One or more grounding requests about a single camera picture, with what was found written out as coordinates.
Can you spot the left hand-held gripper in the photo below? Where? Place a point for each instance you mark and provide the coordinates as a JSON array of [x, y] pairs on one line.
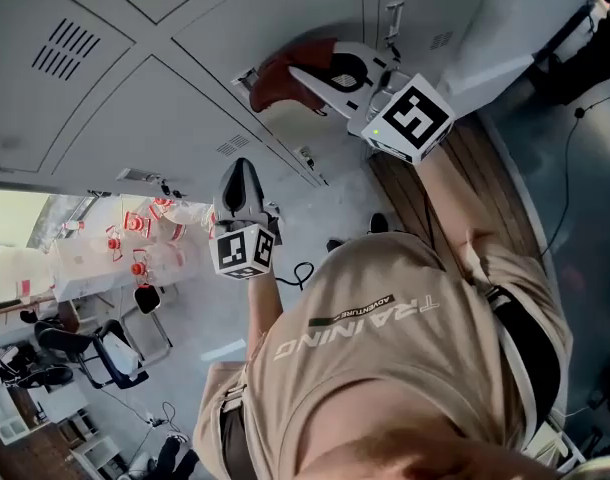
[[240, 253]]

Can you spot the person's right forearm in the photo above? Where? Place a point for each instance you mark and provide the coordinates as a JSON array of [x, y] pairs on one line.
[[445, 198]]

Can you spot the grey metal cabinet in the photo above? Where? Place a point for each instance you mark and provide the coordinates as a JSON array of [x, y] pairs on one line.
[[110, 118]]

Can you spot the person's shoe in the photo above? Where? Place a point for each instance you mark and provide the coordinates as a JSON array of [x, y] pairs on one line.
[[378, 223], [335, 244]]

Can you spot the person's left forearm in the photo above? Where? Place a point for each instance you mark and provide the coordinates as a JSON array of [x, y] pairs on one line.
[[262, 303]]

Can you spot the person's head and neck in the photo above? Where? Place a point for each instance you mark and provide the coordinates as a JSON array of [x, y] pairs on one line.
[[435, 458]]

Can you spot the operator in beige shirt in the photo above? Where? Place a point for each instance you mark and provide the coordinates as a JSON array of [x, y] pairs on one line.
[[385, 343]]

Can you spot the black framed window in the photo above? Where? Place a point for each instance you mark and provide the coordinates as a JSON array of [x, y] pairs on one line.
[[15, 218]]

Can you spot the white plastic compartment tray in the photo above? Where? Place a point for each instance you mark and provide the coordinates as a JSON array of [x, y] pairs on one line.
[[95, 458], [5, 418]]

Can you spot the white table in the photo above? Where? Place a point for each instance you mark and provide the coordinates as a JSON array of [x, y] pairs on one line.
[[85, 278]]

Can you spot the black chair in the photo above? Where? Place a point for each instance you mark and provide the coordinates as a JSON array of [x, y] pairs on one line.
[[60, 338]]

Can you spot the white plastic bag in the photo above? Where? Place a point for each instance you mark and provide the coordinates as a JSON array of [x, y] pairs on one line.
[[15, 273]]

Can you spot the cluster of clear plastic jugs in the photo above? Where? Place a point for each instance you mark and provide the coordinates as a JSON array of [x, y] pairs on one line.
[[160, 258]]

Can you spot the person's left shoe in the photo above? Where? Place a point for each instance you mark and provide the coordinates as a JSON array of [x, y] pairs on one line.
[[335, 244]]

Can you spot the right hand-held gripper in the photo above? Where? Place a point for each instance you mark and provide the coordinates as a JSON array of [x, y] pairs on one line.
[[410, 118]]

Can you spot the person's right shoe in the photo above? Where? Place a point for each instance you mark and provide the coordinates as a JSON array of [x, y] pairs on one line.
[[378, 223]]

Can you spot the red cloth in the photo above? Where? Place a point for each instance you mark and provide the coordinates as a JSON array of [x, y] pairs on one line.
[[280, 83]]

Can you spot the black square pad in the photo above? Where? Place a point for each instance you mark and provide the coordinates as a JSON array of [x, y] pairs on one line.
[[147, 300]]

